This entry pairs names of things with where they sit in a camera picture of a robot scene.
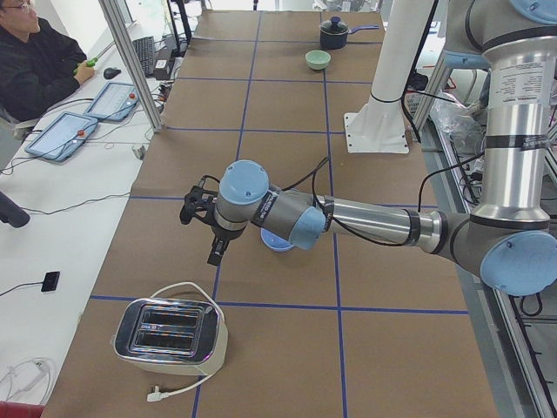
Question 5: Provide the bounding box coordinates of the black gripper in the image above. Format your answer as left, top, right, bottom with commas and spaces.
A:
207, 219, 241, 266

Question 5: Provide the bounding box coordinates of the blue bowl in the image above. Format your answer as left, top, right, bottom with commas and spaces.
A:
260, 228, 294, 253

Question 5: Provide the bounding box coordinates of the green bowl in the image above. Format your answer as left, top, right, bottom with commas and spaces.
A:
305, 50, 332, 71

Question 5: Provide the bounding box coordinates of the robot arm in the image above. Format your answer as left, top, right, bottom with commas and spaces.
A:
208, 1, 556, 296

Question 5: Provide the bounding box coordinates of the white toaster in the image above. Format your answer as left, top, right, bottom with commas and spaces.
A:
113, 298, 228, 376

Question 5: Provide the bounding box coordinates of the small black square device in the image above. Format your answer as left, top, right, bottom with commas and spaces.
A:
41, 271, 60, 293

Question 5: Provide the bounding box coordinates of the far blue teach pendant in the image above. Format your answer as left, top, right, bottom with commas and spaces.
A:
84, 82, 138, 122

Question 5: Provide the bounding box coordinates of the blue teach pendant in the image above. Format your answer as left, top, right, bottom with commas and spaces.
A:
84, 82, 138, 122
24, 111, 98, 162

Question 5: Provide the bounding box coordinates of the near blue teach pendant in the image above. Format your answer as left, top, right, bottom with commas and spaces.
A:
24, 111, 98, 162

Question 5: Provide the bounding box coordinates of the black computer mouse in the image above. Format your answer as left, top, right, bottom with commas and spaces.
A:
103, 67, 121, 80

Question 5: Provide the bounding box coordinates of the black keyboard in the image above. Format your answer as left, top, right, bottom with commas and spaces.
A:
131, 37, 155, 77

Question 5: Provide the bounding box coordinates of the dark blue saucepan with lid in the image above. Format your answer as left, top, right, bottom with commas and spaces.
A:
319, 16, 379, 50

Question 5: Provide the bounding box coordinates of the person in black jacket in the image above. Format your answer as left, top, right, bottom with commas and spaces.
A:
1, 1, 95, 122

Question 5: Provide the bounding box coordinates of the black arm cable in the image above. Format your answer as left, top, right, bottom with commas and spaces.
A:
278, 157, 440, 247

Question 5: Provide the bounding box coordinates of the white toaster power cord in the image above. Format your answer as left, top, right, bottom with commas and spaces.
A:
146, 281, 223, 402

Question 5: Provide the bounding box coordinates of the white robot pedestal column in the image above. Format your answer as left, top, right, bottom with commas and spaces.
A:
344, 0, 438, 154

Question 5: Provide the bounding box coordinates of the white charger with cable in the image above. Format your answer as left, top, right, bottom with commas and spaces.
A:
1, 357, 55, 404

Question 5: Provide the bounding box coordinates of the aluminium frame post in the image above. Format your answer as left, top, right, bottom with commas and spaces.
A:
98, 0, 163, 133

